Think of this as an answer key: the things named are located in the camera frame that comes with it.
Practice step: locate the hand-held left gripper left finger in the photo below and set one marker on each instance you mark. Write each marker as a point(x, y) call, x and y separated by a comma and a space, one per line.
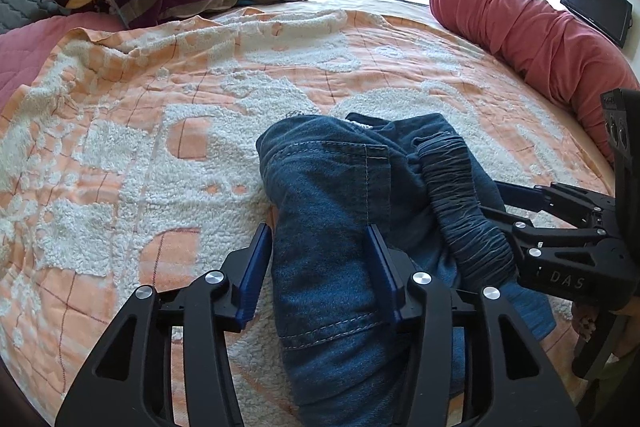
point(255, 267)

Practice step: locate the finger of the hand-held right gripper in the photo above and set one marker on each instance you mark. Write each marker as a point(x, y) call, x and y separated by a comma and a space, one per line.
point(525, 233)
point(517, 194)

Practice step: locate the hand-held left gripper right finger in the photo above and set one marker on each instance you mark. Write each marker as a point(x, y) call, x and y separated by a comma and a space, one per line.
point(382, 267)

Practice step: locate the blue denim pants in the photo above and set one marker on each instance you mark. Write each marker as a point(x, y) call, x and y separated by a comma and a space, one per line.
point(340, 207)

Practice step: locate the person's right hand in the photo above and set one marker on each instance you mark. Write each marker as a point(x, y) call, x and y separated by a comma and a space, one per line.
point(584, 324)

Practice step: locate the orange and white blanket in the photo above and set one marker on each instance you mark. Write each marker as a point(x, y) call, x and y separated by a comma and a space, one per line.
point(150, 157)

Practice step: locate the red rolled quilt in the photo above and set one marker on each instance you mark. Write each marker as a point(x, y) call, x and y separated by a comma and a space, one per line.
point(540, 42)

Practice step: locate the black flat screen television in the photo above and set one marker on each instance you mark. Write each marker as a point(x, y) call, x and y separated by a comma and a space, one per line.
point(595, 4)

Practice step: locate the pink quilted bedsheet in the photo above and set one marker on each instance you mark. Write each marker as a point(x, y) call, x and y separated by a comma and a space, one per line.
point(25, 52)

